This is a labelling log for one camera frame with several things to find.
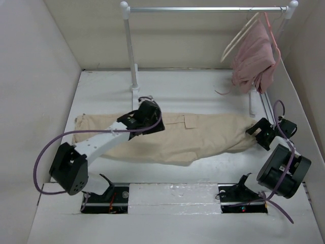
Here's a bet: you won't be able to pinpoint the beige trousers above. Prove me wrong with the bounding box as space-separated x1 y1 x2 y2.
73 111 258 167

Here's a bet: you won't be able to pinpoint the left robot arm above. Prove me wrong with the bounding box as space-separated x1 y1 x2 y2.
49 97 165 202

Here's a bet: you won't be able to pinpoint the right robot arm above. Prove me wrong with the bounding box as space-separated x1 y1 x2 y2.
246 118 311 199

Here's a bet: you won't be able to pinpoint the cream wooden hanger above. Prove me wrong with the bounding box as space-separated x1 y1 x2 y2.
220 12 260 63

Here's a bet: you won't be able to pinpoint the pink plastic hanger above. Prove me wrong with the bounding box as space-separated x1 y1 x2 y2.
261 11 283 68

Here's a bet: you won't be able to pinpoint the pink hanging garment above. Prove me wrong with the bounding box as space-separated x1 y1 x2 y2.
232 21 276 94

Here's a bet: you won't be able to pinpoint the white clothes rack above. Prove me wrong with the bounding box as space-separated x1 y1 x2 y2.
120 1 299 110

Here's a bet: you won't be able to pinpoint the aluminium rail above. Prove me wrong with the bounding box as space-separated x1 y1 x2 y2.
260 93 275 124

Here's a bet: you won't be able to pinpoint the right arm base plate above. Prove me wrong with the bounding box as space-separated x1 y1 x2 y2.
215 184 268 214

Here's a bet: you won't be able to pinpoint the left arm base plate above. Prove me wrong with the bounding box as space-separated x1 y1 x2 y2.
81 185 129 215

